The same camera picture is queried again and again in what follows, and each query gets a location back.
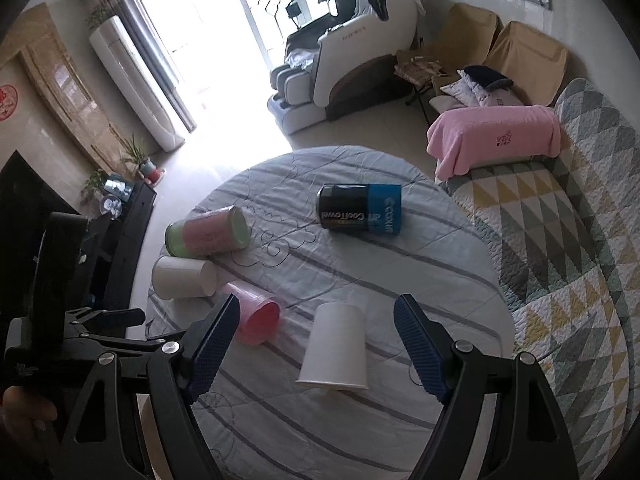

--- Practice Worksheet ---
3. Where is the grey curtain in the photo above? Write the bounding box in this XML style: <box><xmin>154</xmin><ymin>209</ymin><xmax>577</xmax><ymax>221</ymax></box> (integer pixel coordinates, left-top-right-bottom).
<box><xmin>86</xmin><ymin>0</ymin><xmax>196</xmax><ymax>132</ymax></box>

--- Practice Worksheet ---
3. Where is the black blue canister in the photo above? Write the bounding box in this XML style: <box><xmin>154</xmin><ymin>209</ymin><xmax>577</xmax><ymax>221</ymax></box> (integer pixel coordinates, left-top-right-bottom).
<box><xmin>317</xmin><ymin>184</ymin><xmax>402</xmax><ymax>235</ymax></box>

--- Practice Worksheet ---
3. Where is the quilted triangle sofa cover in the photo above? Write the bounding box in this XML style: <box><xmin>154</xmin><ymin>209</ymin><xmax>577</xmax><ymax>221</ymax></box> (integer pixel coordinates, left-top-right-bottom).
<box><xmin>445</xmin><ymin>78</ymin><xmax>639</xmax><ymax>479</ymax></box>

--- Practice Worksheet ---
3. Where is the striped grey tablecloth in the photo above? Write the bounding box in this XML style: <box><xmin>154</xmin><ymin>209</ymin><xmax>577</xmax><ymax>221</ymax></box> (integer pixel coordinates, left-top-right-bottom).
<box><xmin>146</xmin><ymin>146</ymin><xmax>514</xmax><ymax>479</ymax></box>

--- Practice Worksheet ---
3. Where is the tan covered chair left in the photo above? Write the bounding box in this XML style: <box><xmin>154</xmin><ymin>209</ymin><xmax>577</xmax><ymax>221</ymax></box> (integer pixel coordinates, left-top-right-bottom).
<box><xmin>396</xmin><ymin>3</ymin><xmax>499</xmax><ymax>76</ymax></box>

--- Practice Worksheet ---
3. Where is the black tv cabinet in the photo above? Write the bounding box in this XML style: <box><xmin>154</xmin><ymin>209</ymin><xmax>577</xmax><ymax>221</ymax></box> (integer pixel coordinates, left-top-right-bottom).
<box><xmin>76</xmin><ymin>182</ymin><xmax>156</xmax><ymax>310</ymax></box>

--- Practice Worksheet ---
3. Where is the person's left hand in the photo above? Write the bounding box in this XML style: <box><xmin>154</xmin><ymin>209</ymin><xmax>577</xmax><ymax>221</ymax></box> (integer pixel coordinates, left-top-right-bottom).
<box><xmin>1</xmin><ymin>386</ymin><xmax>58</xmax><ymax>444</ymax></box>

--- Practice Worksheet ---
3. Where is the white patterned pillow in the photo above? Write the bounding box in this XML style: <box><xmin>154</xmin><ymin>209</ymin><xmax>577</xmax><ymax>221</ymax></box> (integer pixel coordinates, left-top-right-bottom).
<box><xmin>439</xmin><ymin>70</ymin><xmax>523</xmax><ymax>107</ymax></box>

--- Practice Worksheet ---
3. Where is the dark navy cushion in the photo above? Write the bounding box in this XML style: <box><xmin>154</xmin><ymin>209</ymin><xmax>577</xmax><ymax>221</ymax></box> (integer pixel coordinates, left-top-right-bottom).
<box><xmin>463</xmin><ymin>65</ymin><xmax>514</xmax><ymax>91</ymax></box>

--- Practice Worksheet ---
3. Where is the tan covered chair right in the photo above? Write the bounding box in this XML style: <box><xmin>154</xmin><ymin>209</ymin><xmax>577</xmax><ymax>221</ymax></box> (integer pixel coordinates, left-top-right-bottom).
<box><xmin>484</xmin><ymin>21</ymin><xmax>570</xmax><ymax>106</ymax></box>

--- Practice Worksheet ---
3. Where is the white standing air conditioner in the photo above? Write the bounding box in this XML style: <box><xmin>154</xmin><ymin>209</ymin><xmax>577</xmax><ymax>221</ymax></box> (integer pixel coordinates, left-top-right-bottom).
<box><xmin>89</xmin><ymin>16</ymin><xmax>186</xmax><ymax>153</ymax></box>

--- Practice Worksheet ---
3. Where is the small potted plant on cabinet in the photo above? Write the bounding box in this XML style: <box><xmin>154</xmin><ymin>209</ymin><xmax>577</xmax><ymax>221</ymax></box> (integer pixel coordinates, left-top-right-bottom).
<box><xmin>80</xmin><ymin>169</ymin><xmax>108</xmax><ymax>204</ymax></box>

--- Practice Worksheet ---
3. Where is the pink towel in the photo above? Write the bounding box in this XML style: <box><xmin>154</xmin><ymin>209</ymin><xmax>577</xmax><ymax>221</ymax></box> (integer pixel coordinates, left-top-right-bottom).
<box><xmin>426</xmin><ymin>105</ymin><xmax>561</xmax><ymax>181</ymax></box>

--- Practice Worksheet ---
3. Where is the potted plant red pot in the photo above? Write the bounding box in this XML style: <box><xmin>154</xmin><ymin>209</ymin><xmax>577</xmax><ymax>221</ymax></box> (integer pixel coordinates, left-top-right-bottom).
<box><xmin>122</xmin><ymin>136</ymin><xmax>166</xmax><ymax>188</ymax></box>

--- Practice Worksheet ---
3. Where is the small folding stool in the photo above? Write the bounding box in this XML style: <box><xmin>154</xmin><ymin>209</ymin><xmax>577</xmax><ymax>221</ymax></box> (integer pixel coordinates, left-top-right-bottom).
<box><xmin>395</xmin><ymin>55</ymin><xmax>446</xmax><ymax>120</ymax></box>

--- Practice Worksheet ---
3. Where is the white paper cup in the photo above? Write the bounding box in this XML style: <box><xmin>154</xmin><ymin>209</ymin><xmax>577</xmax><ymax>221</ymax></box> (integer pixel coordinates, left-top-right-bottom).
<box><xmin>296</xmin><ymin>302</ymin><xmax>369</xmax><ymax>391</ymax></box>
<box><xmin>152</xmin><ymin>256</ymin><xmax>218</xmax><ymax>300</ymax></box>

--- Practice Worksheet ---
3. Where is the tan covered chair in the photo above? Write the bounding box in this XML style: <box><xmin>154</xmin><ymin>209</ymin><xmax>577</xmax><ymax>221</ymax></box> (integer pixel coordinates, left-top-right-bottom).
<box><xmin>484</xmin><ymin>21</ymin><xmax>570</xmax><ymax>106</ymax></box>
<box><xmin>396</xmin><ymin>3</ymin><xmax>499</xmax><ymax>76</ymax></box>

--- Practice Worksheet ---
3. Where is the pink plastic cup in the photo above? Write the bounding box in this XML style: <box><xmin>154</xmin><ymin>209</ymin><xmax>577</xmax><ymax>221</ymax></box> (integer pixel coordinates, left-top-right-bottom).
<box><xmin>220</xmin><ymin>280</ymin><xmax>281</xmax><ymax>346</ymax></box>

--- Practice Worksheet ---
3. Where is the pink green canister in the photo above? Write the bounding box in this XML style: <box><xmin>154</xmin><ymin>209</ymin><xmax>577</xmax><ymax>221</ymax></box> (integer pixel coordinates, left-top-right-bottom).
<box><xmin>165</xmin><ymin>206</ymin><xmax>250</xmax><ymax>258</ymax></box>

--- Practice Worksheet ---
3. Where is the white massage chair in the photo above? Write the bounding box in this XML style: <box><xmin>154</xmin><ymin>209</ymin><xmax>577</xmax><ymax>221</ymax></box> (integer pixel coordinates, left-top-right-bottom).
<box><xmin>268</xmin><ymin>0</ymin><xmax>424</xmax><ymax>136</ymax></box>

